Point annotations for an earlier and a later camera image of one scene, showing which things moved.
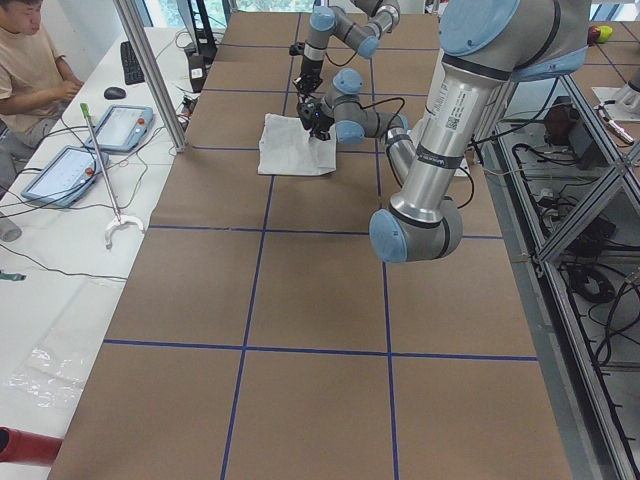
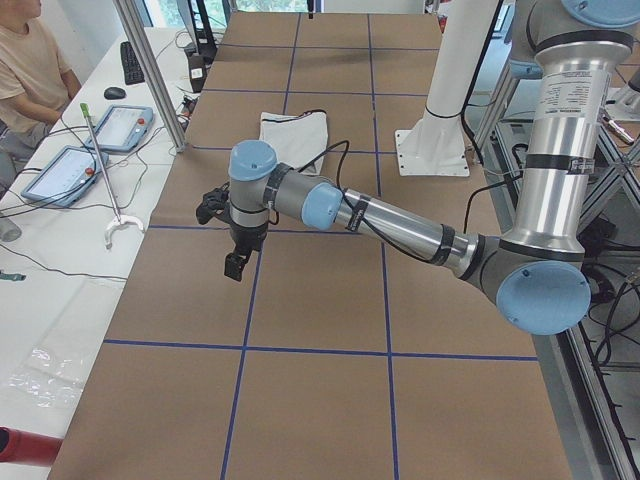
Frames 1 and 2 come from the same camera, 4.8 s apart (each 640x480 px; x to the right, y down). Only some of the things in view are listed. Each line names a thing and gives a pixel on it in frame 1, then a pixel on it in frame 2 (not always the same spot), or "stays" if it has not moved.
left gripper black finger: [320, 134] to [234, 264]
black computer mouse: [113, 93] stays
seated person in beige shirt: [34, 82] stays
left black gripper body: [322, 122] to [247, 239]
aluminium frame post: [159, 89] stays
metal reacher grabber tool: [118, 220] stays
